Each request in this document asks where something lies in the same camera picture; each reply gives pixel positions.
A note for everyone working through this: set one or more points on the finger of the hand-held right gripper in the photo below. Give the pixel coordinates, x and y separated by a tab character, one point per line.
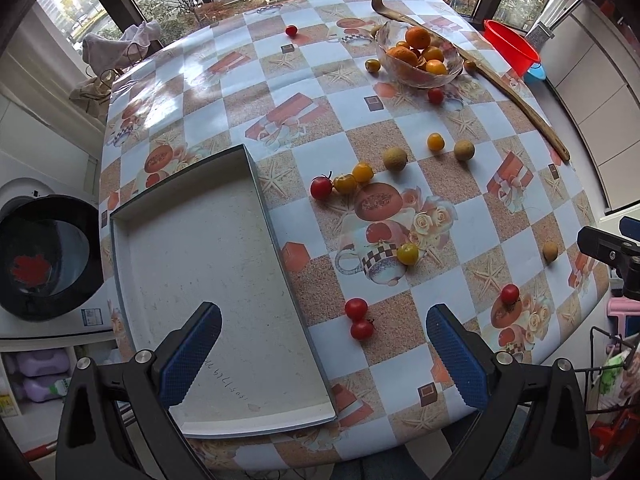
631	225
600	242

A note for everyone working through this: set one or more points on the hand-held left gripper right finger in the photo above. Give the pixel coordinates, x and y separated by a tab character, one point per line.
457	355

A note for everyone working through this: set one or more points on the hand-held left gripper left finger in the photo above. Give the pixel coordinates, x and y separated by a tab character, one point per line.
192	355

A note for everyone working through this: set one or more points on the brown longan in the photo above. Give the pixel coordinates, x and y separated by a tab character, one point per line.
395	158
550	251
469	64
463	150

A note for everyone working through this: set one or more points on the shallow white tray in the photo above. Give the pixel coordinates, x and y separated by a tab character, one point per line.
200	260

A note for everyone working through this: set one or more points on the yellow cherry tomato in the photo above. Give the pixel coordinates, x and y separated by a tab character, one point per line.
372	65
362	172
408	253
345	183

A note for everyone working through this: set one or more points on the orange-yellow cherry tomato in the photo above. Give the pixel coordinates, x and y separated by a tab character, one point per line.
436	142

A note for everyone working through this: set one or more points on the pink plastic stool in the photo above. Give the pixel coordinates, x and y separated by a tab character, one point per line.
622	312

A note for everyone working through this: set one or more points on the white washing machine stand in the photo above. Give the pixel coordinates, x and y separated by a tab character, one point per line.
95	345

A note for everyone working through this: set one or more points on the white cabinet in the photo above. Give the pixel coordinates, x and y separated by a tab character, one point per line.
590	110

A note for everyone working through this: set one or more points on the purple detergent bottle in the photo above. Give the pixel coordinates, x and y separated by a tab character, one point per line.
42	390
42	362

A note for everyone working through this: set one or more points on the white washing machine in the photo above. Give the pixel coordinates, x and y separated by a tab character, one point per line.
50	260

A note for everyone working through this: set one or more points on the red plastic item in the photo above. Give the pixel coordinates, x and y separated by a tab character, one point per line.
615	435

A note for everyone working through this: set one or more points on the blue plastic item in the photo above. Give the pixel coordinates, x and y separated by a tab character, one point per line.
536	72

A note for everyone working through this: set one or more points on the grey grated item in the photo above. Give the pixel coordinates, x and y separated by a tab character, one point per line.
542	34

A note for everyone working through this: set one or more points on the red cherry tomato with stem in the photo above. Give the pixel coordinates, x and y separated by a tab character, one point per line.
321	187

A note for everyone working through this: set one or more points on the red plastic basin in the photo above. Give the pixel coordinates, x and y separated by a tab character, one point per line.
510	50

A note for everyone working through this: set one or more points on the clear glass bowl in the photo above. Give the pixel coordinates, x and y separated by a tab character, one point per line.
410	77

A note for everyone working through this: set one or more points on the large orange mandarin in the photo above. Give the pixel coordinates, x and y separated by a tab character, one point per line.
417	37
402	56

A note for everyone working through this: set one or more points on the beige cloth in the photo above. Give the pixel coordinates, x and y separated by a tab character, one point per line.
90	94

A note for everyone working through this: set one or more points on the white cloth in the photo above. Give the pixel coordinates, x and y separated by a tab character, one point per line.
120	42

